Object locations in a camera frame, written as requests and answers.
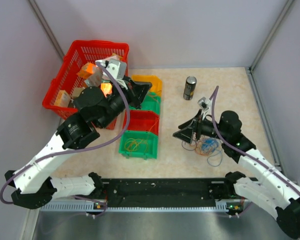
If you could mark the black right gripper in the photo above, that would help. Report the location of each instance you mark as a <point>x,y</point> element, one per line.
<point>194,125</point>

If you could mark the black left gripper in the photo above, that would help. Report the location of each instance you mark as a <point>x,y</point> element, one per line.
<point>136,91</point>

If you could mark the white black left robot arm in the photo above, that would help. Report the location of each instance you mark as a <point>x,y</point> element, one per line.
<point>34,185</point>

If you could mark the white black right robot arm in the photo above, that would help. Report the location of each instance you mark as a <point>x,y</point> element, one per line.
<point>274,192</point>

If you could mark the green plastic bin upper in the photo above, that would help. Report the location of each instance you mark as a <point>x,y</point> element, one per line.
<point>152,102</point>

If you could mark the green plastic bin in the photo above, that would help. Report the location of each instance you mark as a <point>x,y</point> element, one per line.
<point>139,144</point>
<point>152,102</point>

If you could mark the yellow plastic bin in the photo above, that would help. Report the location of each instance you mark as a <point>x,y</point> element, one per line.
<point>156,82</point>

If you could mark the bright orange box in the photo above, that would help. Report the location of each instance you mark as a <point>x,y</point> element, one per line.
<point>106,88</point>

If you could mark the red plastic bin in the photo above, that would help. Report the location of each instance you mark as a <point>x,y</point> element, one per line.
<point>144,121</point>

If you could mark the dark drink can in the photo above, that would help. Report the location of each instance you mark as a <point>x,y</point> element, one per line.
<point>189,89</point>

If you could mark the green plastic bin lower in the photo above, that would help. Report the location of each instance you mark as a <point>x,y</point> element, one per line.
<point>139,144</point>

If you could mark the brown cardboard box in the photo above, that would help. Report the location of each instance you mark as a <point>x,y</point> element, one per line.
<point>76,92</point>

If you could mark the yellow box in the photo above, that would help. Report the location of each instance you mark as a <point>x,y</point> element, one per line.
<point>62,99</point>

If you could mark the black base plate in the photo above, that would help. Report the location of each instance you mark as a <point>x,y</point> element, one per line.
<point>166,192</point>

